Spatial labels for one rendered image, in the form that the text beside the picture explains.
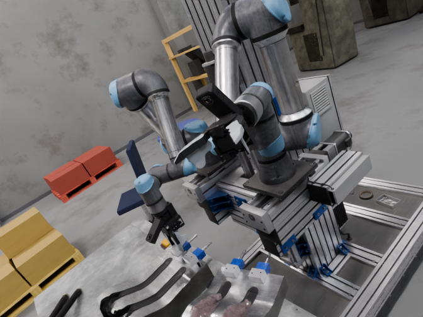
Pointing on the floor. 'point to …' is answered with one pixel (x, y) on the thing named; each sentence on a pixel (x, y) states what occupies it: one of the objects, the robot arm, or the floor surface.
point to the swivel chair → (131, 198)
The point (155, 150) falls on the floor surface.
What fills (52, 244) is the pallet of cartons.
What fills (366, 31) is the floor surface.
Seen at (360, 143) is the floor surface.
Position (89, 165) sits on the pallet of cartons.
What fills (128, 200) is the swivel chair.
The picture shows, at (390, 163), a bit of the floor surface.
